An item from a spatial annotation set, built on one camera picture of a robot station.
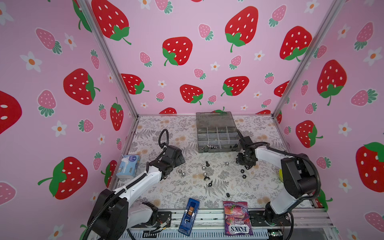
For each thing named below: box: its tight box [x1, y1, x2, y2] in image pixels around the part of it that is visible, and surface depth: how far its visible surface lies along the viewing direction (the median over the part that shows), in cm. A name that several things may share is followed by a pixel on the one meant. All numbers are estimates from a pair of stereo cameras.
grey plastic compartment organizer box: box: [196, 110, 242, 153], surface depth 110 cm
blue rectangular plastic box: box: [178, 197, 200, 237], surface depth 72 cm
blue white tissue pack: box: [116, 154, 140, 179], surface depth 89 cm
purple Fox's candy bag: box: [223, 200, 254, 236], surface depth 73 cm
